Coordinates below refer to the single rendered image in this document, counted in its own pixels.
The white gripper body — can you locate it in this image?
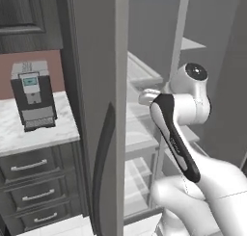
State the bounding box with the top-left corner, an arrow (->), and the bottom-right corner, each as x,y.
138,88 -> 162,106

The white fridge shelf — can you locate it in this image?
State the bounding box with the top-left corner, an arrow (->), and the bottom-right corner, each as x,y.
180,37 -> 207,52
126,51 -> 164,88
178,123 -> 201,144
124,101 -> 160,153

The grey fridge door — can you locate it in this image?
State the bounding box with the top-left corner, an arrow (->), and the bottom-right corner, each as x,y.
202,0 -> 247,170
56,0 -> 130,236

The clear fridge drawer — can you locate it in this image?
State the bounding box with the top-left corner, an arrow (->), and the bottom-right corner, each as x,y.
123,156 -> 152,217

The grey fridge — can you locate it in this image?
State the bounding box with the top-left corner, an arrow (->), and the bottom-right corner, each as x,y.
123,0 -> 247,226

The dark wood drawer front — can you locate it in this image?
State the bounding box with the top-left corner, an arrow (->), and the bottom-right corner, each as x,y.
2,177 -> 71,213
13,202 -> 79,232
0,145 -> 62,184

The black and silver coffee machine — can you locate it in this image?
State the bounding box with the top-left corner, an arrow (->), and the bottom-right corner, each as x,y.
10,60 -> 59,133

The dark wood cupboard door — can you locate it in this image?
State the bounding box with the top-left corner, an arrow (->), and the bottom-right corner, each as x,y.
0,0 -> 64,55

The dark curved fridge door handle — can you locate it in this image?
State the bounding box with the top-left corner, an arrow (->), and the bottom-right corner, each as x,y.
91,101 -> 117,236

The silver drawer handle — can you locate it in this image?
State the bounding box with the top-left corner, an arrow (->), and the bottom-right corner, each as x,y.
33,211 -> 59,224
10,158 -> 49,172
21,188 -> 56,202

